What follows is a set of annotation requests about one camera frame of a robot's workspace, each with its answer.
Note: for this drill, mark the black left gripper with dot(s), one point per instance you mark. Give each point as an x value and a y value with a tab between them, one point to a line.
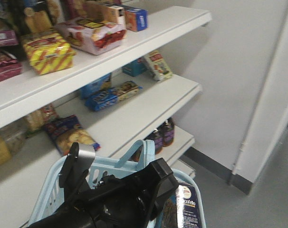
129	202

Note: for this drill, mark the light blue plastic basket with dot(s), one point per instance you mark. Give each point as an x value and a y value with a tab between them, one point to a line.
140	154

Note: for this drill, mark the dark blue Chocofello cookie box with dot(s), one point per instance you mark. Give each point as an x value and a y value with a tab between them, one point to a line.
181	210

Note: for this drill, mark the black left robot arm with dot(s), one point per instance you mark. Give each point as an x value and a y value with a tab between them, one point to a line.
65	216

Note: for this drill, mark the blue cracker bag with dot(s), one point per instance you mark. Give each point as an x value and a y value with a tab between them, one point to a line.
65	131

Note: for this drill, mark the blue chocolate cookie pack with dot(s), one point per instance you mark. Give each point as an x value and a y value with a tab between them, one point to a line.
112	96

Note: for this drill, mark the white supermarket shelf unit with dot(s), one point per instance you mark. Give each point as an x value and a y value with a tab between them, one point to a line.
115	128

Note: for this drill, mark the yellow striped wafer pack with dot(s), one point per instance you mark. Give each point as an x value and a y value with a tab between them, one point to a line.
47	51

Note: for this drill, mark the pink strawberry biscuit pack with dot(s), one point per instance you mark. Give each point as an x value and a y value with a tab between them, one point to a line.
90	36

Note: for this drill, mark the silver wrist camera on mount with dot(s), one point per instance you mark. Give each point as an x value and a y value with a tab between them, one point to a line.
76	167

